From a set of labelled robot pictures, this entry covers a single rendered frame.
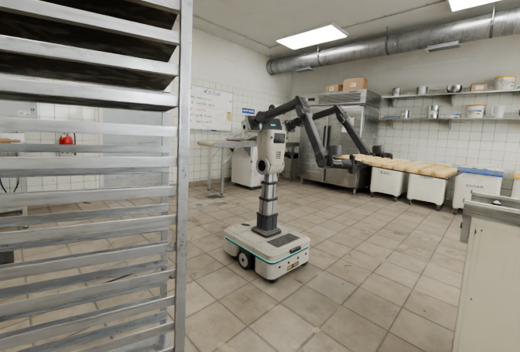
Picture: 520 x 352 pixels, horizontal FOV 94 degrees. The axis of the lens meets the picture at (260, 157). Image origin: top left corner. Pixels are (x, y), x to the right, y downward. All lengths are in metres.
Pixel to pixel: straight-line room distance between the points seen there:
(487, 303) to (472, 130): 4.29
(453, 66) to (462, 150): 1.49
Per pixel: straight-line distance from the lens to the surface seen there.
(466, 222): 1.48
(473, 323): 1.58
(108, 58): 0.79
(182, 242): 0.82
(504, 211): 1.42
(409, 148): 5.69
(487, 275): 1.48
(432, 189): 5.02
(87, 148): 1.20
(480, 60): 5.74
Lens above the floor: 1.15
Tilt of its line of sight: 6 degrees down
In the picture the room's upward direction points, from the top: 3 degrees clockwise
